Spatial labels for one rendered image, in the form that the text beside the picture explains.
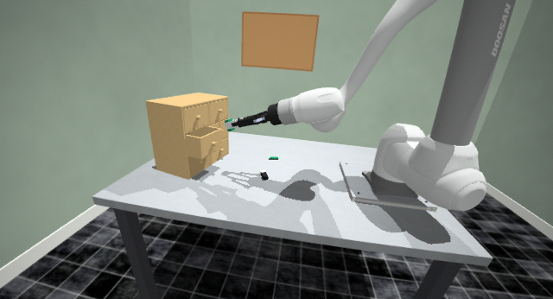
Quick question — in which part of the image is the wooden drawer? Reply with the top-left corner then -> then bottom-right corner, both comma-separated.
188,156 -> 211,177
212,137 -> 228,163
209,99 -> 227,123
183,103 -> 208,132
185,126 -> 222,159
210,119 -> 228,138

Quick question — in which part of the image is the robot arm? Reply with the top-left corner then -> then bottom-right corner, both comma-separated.
277,0 -> 516,211

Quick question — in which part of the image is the tan chest of drawers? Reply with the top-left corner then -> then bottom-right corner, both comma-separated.
146,93 -> 228,180

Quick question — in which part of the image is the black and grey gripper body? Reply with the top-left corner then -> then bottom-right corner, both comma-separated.
257,104 -> 282,125

